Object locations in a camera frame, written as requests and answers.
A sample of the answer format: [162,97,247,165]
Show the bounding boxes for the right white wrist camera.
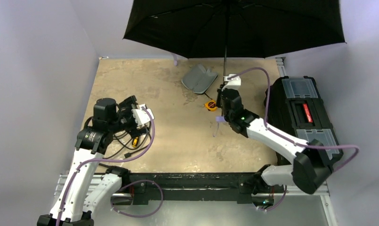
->
[222,73,242,91]

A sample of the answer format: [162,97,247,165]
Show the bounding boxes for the aluminium frame rail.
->
[54,173,330,198]

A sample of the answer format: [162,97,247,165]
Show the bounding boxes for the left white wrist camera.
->
[131,104,154,127]

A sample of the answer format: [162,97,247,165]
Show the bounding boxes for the lilac black folding umbrella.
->
[123,0,346,59]

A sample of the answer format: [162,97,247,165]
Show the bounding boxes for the yellow tape measure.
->
[205,100,218,112]

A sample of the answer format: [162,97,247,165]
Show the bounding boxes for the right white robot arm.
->
[217,85,333,194]

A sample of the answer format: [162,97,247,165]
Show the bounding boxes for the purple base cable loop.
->
[110,179,164,218]

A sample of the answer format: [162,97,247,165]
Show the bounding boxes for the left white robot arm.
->
[37,96,137,226]

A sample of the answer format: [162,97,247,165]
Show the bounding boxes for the yellow black screwdriver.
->
[131,137,140,148]

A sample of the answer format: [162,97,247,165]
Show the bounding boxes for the black grey umbrella case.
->
[181,64,218,94]

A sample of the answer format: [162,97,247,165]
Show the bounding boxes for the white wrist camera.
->
[222,73,242,91]
[131,104,154,127]

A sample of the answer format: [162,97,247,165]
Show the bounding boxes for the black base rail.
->
[119,172,284,205]

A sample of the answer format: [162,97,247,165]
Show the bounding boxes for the black coiled cable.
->
[104,120,153,160]

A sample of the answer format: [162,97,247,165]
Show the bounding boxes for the black plastic toolbox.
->
[264,75,344,166]

